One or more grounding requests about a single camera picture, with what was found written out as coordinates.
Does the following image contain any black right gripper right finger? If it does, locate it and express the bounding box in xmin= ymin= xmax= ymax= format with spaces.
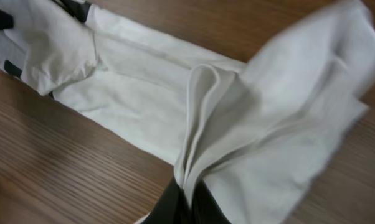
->
xmin=191 ymin=181 xmax=230 ymax=224

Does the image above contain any white Puma t-shirt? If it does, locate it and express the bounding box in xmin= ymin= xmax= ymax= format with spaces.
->
xmin=0 ymin=1 xmax=375 ymax=223

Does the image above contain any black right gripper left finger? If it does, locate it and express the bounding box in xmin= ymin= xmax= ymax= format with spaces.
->
xmin=141 ymin=177 xmax=183 ymax=224

